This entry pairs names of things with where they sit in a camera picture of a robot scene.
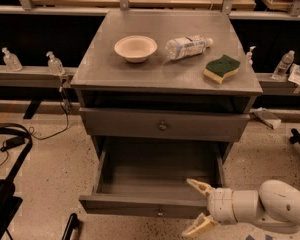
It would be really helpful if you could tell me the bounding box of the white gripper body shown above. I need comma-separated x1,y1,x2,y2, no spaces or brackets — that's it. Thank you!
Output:
207,188,237,225

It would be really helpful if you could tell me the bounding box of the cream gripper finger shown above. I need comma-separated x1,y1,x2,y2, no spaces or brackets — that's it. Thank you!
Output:
182,213,216,238
187,178,214,197

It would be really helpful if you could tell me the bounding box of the grey drawer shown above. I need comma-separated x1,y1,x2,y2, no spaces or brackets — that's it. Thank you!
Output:
79,138,227,219
79,108,250,142

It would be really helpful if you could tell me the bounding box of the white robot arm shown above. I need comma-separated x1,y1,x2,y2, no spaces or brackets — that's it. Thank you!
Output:
182,179,300,237

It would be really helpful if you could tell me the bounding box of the grey wooden drawer cabinet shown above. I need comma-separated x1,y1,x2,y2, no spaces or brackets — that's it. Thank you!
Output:
70,9,264,165

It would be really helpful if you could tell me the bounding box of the grey top drawer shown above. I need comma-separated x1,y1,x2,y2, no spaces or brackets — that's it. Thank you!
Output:
79,108,250,142

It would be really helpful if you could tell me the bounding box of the paper packet on floor ledge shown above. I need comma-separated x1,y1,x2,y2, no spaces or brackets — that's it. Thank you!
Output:
253,108,281,129

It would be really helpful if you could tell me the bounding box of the black stand leg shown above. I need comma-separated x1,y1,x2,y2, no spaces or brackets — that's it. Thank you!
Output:
289,128,300,145

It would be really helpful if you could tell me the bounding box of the green yellow sponge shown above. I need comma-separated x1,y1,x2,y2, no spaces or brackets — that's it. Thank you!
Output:
203,55,240,84

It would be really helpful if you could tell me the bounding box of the black bar bottom floor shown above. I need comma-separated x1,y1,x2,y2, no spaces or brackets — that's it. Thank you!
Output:
61,213,79,240

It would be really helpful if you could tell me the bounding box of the upright clear water bottle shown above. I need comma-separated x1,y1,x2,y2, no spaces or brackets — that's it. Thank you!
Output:
271,50,295,80

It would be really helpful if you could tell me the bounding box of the small sanitizer bottle behind cabinet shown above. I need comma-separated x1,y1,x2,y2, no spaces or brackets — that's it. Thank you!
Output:
246,46,256,66

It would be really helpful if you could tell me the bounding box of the clear plastic water bottle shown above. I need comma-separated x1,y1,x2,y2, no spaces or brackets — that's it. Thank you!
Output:
165,35,214,60

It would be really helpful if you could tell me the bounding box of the white plastic packet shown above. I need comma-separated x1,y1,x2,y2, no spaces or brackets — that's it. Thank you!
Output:
288,63,300,86

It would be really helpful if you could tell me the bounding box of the white ceramic bowl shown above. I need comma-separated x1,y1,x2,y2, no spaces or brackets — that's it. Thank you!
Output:
114,35,157,63

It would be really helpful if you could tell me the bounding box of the sanitizer pump bottle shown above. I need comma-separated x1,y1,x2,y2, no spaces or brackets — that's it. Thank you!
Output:
2,47,22,71
46,51,65,76

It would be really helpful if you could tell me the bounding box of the black power adapter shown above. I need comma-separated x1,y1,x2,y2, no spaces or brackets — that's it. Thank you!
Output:
0,136,25,152

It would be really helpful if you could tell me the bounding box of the left sanitizer pump bottle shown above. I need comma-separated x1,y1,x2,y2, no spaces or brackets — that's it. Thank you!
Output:
2,47,22,71

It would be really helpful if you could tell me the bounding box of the black power cable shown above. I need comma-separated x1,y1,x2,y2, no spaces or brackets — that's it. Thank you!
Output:
28,83,73,142

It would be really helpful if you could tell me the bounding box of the black chair frame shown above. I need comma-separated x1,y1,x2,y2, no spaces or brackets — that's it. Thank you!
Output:
0,123,33,239

